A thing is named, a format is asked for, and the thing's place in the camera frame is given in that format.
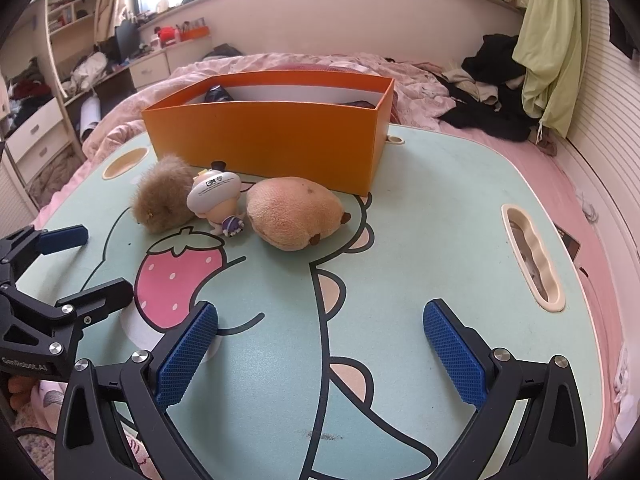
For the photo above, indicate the white drawer unit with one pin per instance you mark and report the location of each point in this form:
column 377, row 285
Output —
column 40, row 135

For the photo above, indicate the mint cartoon desktop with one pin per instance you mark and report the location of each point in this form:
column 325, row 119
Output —
column 400, row 260

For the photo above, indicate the black glossy lace cloth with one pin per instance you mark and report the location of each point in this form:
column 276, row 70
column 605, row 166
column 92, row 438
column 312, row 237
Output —
column 217, row 94

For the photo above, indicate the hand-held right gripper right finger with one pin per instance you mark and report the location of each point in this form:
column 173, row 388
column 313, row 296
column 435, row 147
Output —
column 455, row 355

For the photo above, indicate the tan capybara plush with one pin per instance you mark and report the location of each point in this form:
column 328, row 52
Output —
column 290, row 210

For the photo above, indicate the white cartoon figurine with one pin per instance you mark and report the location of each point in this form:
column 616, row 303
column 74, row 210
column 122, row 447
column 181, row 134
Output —
column 212, row 195

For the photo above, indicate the cream drawer cabinet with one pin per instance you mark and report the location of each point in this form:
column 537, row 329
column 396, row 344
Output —
column 150, row 70

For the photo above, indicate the black clothes pile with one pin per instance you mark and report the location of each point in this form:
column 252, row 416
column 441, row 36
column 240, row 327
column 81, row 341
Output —
column 490, row 110

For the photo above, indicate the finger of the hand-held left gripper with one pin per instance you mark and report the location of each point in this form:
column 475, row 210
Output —
column 100, row 300
column 62, row 240

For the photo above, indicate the white slatted panel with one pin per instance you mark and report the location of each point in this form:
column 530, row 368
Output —
column 605, row 135

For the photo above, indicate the orange desk organizer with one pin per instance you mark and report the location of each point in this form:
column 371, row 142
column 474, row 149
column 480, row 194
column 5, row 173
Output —
column 195, row 33

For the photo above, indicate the black leather pouch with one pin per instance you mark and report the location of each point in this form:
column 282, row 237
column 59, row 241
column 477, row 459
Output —
column 357, row 104

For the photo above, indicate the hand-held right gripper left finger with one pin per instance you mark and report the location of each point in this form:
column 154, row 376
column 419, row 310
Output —
column 187, row 355

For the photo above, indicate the white paper roll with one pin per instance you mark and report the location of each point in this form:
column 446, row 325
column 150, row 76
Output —
column 90, row 117

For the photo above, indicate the white wall shelf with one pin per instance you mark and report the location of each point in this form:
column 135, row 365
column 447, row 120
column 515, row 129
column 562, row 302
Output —
column 70, row 12

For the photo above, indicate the light green hanging garment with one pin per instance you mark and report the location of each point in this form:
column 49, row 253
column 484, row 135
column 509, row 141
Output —
column 550, row 35

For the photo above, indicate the orange cardboard box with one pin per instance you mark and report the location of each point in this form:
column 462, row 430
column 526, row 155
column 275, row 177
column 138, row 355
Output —
column 260, row 145

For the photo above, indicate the red container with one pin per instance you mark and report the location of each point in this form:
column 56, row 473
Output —
column 170, row 36

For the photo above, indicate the black hanging garment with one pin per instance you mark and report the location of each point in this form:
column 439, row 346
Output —
column 625, row 30

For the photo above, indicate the black monitor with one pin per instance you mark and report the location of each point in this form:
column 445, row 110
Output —
column 126, row 40

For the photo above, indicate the pink bedsheet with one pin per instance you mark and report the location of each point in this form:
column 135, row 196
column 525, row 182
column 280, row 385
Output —
column 550, row 170

